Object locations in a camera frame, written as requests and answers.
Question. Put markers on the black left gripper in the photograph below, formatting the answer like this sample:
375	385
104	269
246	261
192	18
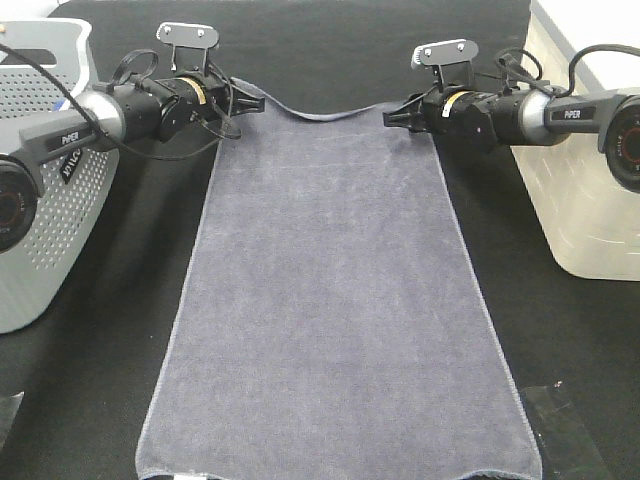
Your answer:
218	93

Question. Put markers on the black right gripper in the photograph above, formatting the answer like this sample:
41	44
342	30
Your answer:
422	114

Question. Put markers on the grey towel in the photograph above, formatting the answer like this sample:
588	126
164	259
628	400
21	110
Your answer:
331	325

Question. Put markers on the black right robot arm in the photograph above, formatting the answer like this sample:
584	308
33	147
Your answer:
531	118

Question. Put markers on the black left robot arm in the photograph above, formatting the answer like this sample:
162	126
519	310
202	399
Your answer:
106	117

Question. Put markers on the grey perforated laundry basket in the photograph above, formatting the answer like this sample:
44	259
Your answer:
42	235

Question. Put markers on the cream storage bin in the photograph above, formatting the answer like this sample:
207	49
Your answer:
590	221

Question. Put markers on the black table mat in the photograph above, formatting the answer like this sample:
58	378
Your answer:
88	366

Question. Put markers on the clear tape strip right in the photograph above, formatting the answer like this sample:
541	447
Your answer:
565	444

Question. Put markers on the clear tape strip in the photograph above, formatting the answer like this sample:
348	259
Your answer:
565	444
9	407

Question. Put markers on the clear tape strip left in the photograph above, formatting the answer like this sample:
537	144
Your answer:
9	407

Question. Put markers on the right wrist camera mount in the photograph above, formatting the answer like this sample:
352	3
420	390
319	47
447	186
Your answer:
439	55

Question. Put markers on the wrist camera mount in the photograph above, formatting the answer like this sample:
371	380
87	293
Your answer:
439	55
189	36

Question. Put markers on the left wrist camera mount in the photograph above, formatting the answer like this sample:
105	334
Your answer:
189	36

